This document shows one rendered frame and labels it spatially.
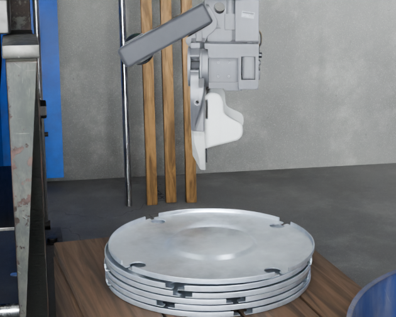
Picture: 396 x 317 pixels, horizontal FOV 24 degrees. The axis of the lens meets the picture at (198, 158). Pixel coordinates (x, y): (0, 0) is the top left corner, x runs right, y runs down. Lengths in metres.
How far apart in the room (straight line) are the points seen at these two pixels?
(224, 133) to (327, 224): 1.57
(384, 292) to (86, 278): 0.49
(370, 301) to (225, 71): 0.31
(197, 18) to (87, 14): 1.91
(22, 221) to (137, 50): 0.57
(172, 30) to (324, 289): 0.44
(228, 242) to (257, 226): 0.10
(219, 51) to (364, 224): 1.65
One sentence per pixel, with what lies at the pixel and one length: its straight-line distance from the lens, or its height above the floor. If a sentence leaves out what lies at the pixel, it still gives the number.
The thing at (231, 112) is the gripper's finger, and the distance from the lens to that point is 1.11.
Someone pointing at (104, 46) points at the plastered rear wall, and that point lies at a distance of 2.96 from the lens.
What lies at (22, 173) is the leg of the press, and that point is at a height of 0.44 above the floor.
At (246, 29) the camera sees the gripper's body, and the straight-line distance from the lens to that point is 1.05.
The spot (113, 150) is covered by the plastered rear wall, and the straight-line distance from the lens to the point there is 3.03.
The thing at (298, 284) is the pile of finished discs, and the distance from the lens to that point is 1.26.
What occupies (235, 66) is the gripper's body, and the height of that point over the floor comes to 0.68.
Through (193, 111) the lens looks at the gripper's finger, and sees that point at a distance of 1.04.
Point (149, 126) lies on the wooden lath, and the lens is 2.72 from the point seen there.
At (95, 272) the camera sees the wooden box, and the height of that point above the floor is 0.35.
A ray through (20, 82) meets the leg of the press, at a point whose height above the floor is 0.59.
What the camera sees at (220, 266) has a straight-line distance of 1.22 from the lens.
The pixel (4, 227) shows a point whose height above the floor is 0.31.
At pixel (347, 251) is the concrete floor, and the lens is 2.42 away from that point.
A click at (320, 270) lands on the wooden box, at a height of 0.35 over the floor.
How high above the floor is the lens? 0.84
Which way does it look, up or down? 15 degrees down
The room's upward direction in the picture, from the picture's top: straight up
